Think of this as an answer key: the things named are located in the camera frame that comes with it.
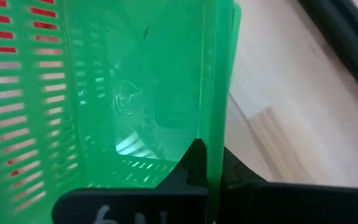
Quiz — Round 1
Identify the green plastic slotted basket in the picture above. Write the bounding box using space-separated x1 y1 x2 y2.
0 0 242 224

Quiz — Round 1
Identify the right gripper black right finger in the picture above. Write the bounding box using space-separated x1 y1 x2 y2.
220 146 358 224

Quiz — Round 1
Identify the black table edge rail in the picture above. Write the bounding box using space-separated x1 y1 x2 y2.
297 0 358 108

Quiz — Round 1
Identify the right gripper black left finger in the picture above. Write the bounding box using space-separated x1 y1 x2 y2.
52 138 210 224

